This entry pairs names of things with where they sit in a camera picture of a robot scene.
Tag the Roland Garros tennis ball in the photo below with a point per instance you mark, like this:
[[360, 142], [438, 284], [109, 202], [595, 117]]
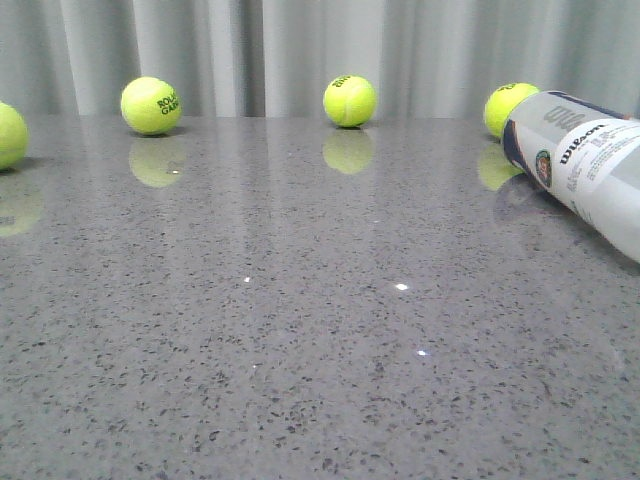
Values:
[[150, 106]]

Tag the white Wilson tennis ball can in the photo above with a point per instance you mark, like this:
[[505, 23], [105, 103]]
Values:
[[585, 156]]

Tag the centre tennis ball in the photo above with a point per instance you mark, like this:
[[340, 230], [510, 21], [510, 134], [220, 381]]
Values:
[[349, 101]]

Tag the right tennis ball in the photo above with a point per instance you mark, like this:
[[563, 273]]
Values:
[[501, 103]]

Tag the far left tennis ball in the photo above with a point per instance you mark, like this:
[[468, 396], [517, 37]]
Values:
[[14, 136]]

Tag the grey pleated curtain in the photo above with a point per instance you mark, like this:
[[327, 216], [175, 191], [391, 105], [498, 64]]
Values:
[[275, 58]]

